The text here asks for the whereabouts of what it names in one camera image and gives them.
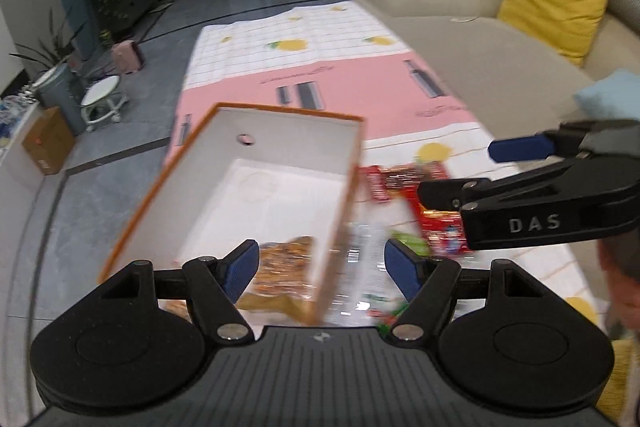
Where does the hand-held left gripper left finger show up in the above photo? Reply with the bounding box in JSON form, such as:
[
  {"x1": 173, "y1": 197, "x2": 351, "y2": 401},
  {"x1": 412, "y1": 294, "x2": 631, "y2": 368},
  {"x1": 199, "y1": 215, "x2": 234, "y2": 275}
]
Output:
[{"x1": 100, "y1": 239, "x2": 261, "y2": 343}]

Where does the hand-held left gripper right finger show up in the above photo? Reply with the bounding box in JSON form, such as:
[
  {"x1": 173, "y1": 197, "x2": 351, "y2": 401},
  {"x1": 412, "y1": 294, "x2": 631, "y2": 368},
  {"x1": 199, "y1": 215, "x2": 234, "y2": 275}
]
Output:
[{"x1": 383, "y1": 237, "x2": 546, "y2": 343}]

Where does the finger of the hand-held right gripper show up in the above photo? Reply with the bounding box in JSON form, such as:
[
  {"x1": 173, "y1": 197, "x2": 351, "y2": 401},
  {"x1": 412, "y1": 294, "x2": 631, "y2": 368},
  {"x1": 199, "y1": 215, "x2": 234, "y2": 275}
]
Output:
[
  {"x1": 487, "y1": 119, "x2": 640, "y2": 164},
  {"x1": 416, "y1": 151, "x2": 640, "y2": 252}
]

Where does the red cartoon snack packet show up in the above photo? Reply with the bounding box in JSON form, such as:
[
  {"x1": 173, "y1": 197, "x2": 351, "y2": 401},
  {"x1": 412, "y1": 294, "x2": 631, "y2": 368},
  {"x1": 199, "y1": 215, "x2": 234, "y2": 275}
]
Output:
[{"x1": 406, "y1": 187, "x2": 473, "y2": 257}]

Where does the orange cardboard box white inside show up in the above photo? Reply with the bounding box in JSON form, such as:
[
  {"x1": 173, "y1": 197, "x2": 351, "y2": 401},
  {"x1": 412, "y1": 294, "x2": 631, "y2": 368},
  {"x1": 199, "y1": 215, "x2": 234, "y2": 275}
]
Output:
[{"x1": 97, "y1": 103, "x2": 368, "y2": 328}]

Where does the person's right forearm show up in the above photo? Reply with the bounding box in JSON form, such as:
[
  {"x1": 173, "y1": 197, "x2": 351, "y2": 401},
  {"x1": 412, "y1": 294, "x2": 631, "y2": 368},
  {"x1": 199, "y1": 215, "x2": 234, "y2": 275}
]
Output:
[{"x1": 597, "y1": 237, "x2": 640, "y2": 343}]

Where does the yellow brown snack packet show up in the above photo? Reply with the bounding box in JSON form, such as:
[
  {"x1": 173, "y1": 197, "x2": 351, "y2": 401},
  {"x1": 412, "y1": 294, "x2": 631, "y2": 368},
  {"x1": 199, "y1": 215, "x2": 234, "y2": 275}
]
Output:
[{"x1": 235, "y1": 235, "x2": 321, "y2": 325}]

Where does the red strip snack packet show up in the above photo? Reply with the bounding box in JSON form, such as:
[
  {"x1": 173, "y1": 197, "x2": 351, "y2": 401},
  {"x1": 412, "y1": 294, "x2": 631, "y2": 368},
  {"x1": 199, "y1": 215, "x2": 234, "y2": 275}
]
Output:
[{"x1": 361, "y1": 165, "x2": 397, "y2": 204}]

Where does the small dark red snack packet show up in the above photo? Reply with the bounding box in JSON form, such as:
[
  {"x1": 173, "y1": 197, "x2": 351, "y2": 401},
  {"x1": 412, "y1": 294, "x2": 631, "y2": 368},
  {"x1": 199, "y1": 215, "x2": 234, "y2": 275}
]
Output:
[{"x1": 382, "y1": 161, "x2": 448, "y2": 190}]

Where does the beige sofa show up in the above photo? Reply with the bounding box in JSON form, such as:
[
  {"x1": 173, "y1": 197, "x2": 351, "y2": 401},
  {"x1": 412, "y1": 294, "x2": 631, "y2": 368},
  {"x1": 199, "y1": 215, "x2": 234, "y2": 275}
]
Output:
[{"x1": 359, "y1": 0, "x2": 640, "y2": 258}]

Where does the light blue pillow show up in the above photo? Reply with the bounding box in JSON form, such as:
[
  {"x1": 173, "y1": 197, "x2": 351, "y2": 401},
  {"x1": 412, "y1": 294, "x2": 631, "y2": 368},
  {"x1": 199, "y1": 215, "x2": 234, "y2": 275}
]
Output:
[{"x1": 572, "y1": 68, "x2": 640, "y2": 124}]

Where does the pink white lemon print tablecloth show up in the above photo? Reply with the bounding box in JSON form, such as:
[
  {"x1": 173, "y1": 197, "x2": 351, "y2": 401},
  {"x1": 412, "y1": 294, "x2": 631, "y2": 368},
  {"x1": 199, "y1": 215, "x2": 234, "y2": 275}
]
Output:
[{"x1": 169, "y1": 0, "x2": 617, "y2": 360}]

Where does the white wheeled stool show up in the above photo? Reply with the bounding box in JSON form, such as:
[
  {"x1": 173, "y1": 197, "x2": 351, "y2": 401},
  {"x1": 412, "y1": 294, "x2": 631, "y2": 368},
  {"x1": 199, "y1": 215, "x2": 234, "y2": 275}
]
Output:
[{"x1": 80, "y1": 75, "x2": 130, "y2": 132}]

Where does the brown cardboard box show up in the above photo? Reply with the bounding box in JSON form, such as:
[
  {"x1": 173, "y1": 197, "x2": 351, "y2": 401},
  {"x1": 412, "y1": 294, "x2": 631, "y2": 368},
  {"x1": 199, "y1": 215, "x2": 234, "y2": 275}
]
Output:
[{"x1": 21, "y1": 106, "x2": 77, "y2": 176}]

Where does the pink heater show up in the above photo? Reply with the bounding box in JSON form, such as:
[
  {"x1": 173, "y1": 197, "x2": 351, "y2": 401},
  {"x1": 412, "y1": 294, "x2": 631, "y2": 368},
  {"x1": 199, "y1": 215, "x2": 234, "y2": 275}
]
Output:
[{"x1": 111, "y1": 39, "x2": 147, "y2": 76}]

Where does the grey trash bin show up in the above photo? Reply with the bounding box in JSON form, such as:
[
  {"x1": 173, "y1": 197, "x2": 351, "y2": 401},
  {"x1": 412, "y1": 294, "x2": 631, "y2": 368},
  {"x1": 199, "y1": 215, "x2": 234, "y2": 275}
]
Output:
[{"x1": 34, "y1": 66, "x2": 89, "y2": 136}]

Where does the white shelf with clutter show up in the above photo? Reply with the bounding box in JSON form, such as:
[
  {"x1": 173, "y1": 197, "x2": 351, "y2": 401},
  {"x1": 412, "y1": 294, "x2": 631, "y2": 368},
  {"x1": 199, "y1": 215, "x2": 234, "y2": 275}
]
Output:
[{"x1": 0, "y1": 91, "x2": 47, "y2": 190}]

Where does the long leaf potted plant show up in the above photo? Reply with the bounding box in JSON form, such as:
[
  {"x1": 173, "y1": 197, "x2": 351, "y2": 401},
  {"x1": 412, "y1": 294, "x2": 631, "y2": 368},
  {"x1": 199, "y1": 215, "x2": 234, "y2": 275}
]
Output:
[{"x1": 10, "y1": 7, "x2": 90, "y2": 74}]

